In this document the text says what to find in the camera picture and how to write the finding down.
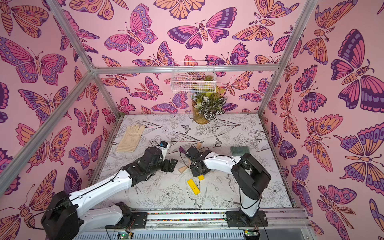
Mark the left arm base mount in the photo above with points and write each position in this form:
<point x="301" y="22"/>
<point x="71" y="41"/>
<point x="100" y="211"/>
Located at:
<point x="131" y="221"/>

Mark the teal hand brush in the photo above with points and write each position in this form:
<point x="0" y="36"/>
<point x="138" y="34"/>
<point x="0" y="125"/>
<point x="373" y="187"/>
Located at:
<point x="239" y="150"/>

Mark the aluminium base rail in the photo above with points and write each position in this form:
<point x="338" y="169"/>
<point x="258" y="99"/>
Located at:
<point x="221" y="224"/>

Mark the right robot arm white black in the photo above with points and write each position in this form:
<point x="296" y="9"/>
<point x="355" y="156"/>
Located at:
<point x="252" y="178"/>

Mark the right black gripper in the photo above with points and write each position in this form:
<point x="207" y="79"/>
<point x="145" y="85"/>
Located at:
<point x="193" y="160"/>

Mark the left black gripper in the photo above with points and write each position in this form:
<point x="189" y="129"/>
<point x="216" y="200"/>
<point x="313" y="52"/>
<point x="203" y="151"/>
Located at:
<point x="172" y="165"/>

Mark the purple triangular block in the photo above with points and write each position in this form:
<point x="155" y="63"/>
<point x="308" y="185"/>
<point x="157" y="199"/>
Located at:
<point x="181" y="149"/>

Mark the natural wood block near purple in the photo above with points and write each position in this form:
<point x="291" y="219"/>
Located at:
<point x="182" y="169"/>

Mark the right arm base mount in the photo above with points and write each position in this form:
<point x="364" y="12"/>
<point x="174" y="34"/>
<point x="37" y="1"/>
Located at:
<point x="246" y="218"/>

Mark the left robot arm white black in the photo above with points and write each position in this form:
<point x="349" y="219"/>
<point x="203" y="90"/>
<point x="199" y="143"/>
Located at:
<point x="70" y="214"/>

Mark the beige work glove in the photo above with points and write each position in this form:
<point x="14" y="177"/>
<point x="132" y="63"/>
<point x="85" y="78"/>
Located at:
<point x="130" y="139"/>

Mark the potted plant in amber jar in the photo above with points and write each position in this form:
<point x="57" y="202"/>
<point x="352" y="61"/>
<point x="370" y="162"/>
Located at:
<point x="207" y="106"/>

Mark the white wire basket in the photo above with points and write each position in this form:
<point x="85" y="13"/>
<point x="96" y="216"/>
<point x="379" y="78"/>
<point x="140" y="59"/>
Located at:
<point x="196" y="77"/>

